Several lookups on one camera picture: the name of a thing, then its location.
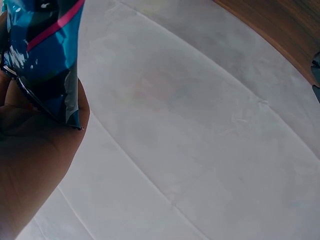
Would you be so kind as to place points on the white paper sheet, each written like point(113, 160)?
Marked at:
point(190, 130)

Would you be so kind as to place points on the blue snack packet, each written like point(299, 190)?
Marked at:
point(47, 55)

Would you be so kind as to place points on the person's left fingers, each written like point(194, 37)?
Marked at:
point(5, 32)

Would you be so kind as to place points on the dark glossy object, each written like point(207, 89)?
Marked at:
point(316, 62)

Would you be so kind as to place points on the person's left hand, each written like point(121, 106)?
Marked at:
point(37, 155)

